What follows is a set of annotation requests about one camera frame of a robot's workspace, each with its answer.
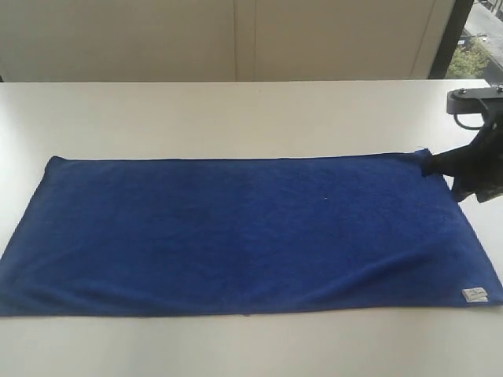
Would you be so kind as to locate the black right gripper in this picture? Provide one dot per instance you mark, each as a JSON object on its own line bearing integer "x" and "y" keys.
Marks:
{"x": 476, "y": 167}

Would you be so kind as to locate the blue microfibre towel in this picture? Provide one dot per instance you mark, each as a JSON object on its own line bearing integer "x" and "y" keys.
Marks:
{"x": 190, "y": 237}

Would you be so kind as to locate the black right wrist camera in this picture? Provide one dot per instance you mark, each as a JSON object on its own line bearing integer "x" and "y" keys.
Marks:
{"x": 485, "y": 101}

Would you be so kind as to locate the dark window frame post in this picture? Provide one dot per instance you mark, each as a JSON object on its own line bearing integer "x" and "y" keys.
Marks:
{"x": 448, "y": 44}

